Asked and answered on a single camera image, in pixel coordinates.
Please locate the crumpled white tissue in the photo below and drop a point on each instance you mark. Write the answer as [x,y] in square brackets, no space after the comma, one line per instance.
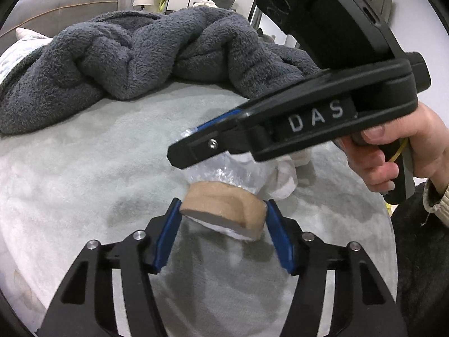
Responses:
[283,180]

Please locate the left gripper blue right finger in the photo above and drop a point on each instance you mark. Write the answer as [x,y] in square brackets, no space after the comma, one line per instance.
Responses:
[282,240]

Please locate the right hand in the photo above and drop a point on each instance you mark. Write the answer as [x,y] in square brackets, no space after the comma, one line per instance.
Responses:
[423,132]

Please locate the grey padded headboard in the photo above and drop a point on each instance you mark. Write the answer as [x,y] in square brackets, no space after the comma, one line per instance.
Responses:
[49,17]

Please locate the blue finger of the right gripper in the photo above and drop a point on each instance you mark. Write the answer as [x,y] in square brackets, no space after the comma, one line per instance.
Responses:
[218,135]

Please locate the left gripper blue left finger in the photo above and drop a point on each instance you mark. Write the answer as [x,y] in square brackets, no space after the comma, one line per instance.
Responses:
[167,236]

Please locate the dark grey fleece blanket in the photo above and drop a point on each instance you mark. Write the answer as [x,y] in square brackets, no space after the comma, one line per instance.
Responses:
[125,55]

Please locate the light blue patterned quilt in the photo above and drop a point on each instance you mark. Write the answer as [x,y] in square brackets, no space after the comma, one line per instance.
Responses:
[27,42]

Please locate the brown tape roll with plastic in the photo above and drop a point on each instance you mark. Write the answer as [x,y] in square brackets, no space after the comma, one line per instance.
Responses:
[223,194]

